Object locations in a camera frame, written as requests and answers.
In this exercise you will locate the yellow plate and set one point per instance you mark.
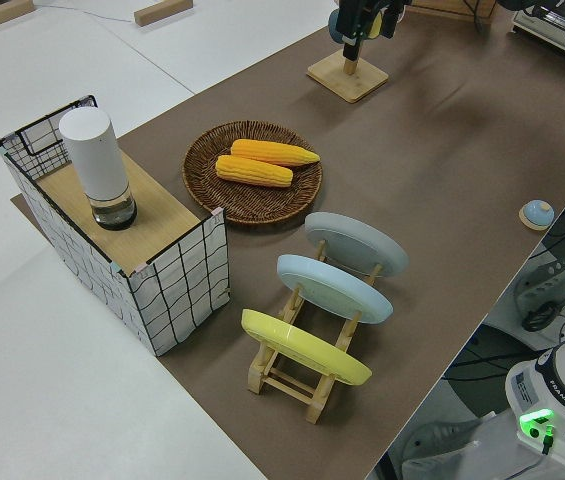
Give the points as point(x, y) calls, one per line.
point(302, 345)

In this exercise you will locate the brown table mat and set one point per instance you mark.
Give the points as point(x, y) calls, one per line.
point(437, 175)

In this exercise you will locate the grid patterned storage rack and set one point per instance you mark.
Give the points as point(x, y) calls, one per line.
point(182, 285)

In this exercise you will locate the perforated grey metal bracket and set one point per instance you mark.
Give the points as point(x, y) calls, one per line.
point(537, 287)

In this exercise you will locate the light blue plate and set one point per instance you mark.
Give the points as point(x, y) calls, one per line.
point(332, 287)

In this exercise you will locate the grey plate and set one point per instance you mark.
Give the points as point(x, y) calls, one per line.
point(357, 242)

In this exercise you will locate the brown wicker basket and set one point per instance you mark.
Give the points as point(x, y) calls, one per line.
point(257, 205)

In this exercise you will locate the white toaster oven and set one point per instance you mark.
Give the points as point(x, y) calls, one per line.
point(547, 30)

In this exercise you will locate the wooden plate rack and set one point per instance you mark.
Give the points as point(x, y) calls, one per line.
point(287, 387)

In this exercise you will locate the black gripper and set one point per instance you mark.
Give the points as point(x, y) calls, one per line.
point(352, 20)

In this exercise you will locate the dark blue mug yellow inside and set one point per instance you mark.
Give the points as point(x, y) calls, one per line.
point(334, 25)

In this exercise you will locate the white cylinder with clear base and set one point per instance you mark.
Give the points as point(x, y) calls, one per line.
point(94, 155)

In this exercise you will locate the blue bell on wooden base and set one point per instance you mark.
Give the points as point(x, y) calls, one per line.
point(537, 214)

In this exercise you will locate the yellow corn cob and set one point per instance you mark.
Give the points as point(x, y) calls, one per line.
point(254, 171)
point(272, 151)

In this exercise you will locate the wooden mug tree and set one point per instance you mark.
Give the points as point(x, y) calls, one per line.
point(349, 80)

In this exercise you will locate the wooden drawer cabinet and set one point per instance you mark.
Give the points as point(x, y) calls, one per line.
point(491, 10)

